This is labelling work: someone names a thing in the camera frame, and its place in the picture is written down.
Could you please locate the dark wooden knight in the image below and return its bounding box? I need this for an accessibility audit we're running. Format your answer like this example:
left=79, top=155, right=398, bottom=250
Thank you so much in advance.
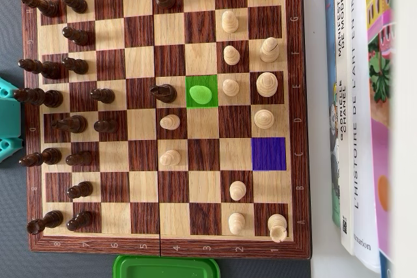
left=50, top=115, right=88, bottom=134
left=150, top=83, right=178, bottom=104

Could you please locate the wooden chessboard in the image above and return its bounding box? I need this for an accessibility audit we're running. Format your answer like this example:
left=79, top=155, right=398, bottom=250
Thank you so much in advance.
left=21, top=0, right=310, bottom=261

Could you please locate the dark wooden pawn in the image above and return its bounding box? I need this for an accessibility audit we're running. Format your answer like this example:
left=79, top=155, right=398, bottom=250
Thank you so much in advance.
left=93, top=118, right=119, bottom=134
left=90, top=88, right=115, bottom=105
left=66, top=181, right=94, bottom=199
left=62, top=57, right=89, bottom=76
left=61, top=0, right=88, bottom=14
left=65, top=151, right=93, bottom=167
left=62, top=26, right=89, bottom=47
left=66, top=211, right=93, bottom=232

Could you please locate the dark wooden bishop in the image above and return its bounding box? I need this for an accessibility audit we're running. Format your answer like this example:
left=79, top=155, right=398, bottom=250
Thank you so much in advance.
left=18, top=59, right=61, bottom=80
left=19, top=147, right=63, bottom=167

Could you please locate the dark wooden king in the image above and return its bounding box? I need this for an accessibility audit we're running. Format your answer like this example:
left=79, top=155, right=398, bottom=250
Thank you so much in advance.
left=13, top=87, right=64, bottom=109

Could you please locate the white wooden king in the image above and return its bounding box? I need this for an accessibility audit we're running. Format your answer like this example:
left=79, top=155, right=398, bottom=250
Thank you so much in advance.
left=256, top=72, right=278, bottom=98

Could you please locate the white Gabrielle Chanel book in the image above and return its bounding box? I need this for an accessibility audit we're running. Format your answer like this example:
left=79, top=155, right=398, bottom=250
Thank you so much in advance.
left=334, top=0, right=356, bottom=256

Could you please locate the green plastic lid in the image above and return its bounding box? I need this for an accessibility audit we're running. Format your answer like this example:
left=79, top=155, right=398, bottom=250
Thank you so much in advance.
left=113, top=255, right=221, bottom=278

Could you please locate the pink illustrated book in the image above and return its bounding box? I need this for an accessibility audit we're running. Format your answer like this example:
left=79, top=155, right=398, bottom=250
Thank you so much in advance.
left=364, top=0, right=397, bottom=278

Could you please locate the dark wooden rook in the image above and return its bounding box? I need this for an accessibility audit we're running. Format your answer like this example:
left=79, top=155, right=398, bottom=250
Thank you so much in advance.
left=27, top=210, right=65, bottom=235
left=21, top=0, right=61, bottom=18

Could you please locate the white wooden rook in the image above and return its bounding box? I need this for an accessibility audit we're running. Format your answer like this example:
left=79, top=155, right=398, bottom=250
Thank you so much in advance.
left=267, top=214, right=289, bottom=243

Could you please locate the white wooden queen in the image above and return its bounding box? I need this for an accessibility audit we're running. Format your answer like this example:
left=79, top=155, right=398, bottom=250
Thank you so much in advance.
left=253, top=109, right=276, bottom=130

